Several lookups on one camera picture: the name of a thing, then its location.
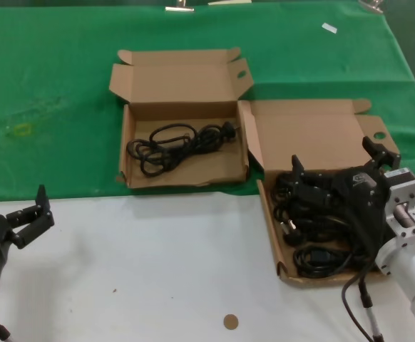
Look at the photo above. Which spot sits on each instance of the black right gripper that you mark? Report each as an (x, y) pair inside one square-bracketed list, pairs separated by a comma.
[(364, 199)]

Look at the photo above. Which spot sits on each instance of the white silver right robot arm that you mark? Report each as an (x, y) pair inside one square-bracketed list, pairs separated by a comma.
[(414, 263)]

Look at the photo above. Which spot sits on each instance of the cardboard box, round flap hole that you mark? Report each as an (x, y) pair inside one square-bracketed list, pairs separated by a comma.
[(311, 142)]

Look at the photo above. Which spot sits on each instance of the cardboard box, oval flap hole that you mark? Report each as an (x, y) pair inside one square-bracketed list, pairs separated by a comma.
[(168, 82)]

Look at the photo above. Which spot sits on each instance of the white tape piece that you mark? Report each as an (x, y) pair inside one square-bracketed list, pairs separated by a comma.
[(329, 28)]

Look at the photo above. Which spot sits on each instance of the green tablecloth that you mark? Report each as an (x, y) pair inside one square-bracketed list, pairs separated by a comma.
[(50, 71)]

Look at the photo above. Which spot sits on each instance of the brown round sticker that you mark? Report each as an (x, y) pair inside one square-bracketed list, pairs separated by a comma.
[(230, 322)]

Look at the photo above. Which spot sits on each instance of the beige flat strip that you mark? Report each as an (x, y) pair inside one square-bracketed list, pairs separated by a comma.
[(229, 1)]

